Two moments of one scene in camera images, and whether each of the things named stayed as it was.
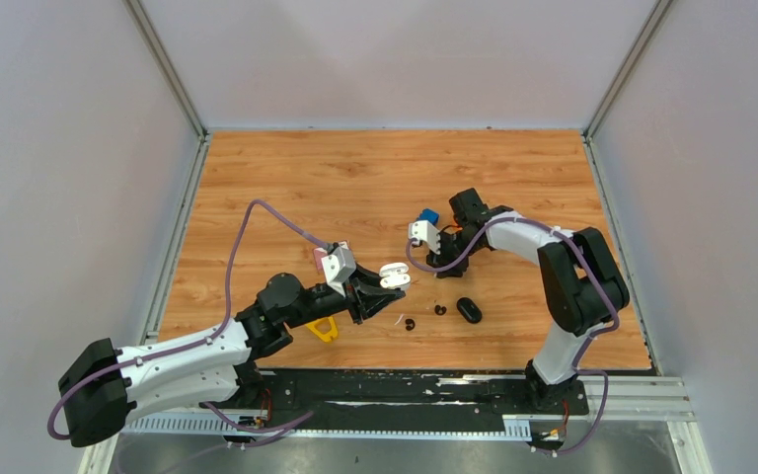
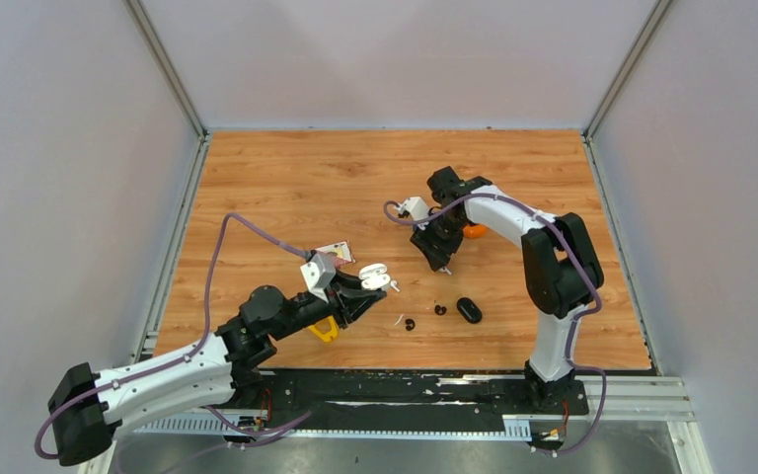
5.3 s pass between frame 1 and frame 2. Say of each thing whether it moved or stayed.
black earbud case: stayed
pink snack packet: moved
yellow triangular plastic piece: stayed
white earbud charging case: moved
